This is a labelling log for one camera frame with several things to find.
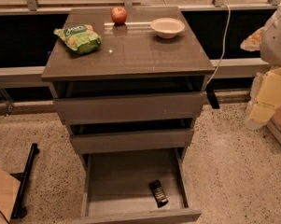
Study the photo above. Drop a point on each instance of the brown drawer cabinet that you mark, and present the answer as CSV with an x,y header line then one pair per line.
x,y
131,60

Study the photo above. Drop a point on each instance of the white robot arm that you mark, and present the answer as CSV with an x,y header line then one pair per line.
x,y
267,40

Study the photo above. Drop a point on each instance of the black metal stand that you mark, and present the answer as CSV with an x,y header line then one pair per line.
x,y
19,210

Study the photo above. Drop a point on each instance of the middle drawer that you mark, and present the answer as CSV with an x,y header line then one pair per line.
x,y
115,142

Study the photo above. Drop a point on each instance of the green chip bag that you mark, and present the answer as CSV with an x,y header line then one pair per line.
x,y
81,39

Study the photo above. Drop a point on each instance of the open bottom drawer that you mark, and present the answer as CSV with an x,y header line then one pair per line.
x,y
117,192

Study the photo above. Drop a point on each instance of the white paper bowl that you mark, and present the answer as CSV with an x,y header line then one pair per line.
x,y
167,27

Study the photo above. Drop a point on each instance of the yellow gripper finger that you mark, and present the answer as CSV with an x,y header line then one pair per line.
x,y
252,43

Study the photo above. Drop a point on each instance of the black plug adapter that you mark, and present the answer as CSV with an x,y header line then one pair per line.
x,y
212,99

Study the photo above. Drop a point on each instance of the top drawer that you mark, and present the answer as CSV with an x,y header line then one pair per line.
x,y
129,108

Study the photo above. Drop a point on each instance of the cardboard sheet left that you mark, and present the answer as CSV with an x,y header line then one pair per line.
x,y
9,187

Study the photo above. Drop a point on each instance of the red apple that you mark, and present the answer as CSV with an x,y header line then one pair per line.
x,y
118,15

